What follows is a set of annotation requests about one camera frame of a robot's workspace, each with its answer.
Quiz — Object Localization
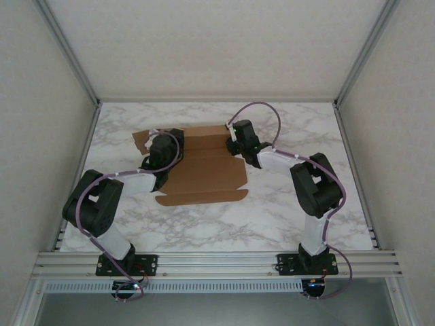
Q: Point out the brown cardboard paper box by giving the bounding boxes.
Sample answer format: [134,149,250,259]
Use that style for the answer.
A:
[131,124,249,207]

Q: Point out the small circuit board with LED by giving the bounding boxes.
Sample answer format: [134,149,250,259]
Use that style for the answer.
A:
[113,280,143,293]
[305,278,328,297]

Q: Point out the purple cable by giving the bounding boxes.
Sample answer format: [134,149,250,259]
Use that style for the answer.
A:
[75,128,181,303]
[226,101,354,302]

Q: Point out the aluminium table end rail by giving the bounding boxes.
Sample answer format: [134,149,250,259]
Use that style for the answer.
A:
[98,98,337,104]

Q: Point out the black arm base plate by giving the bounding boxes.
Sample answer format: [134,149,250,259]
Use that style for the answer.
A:
[96,253,160,276]
[277,253,340,276]

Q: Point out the aluminium mounting rail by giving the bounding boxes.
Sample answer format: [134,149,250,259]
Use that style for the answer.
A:
[33,250,404,281]

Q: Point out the grey slotted cable duct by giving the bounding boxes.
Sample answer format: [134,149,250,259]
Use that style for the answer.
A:
[45,280,304,293]

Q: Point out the aluminium frame post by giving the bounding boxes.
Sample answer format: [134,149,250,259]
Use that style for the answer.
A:
[33,0,103,106]
[334,0,402,106]

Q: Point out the aluminium frame leg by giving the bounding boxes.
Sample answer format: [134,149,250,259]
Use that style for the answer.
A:
[386,278,421,326]
[12,278,47,326]

